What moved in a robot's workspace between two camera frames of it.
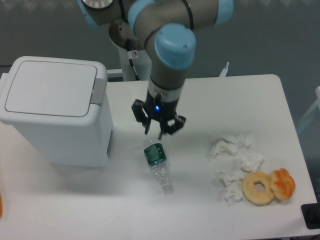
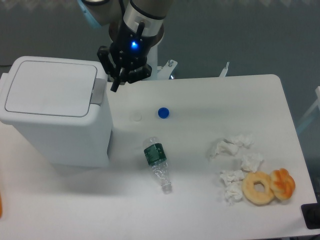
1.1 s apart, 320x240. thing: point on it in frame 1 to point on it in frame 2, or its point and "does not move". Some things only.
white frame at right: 317,103 does not move
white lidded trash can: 61,110 does not move
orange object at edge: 1,208 does not move
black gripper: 159,109 to 129,51
